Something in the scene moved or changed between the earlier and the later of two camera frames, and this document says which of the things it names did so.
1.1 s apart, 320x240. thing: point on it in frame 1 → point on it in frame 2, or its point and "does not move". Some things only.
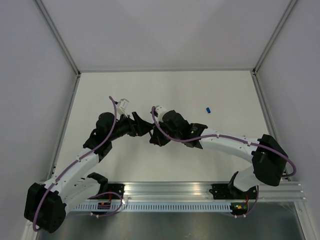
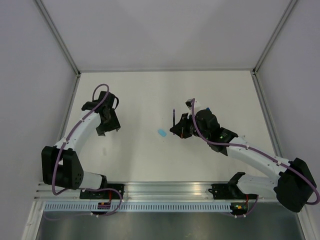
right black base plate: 230,191 does not move
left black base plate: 116,188 does not move
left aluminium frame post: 59,37 does not move
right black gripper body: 162,140 → 188,129
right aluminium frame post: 287,10 does not move
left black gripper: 133,125 → 114,125
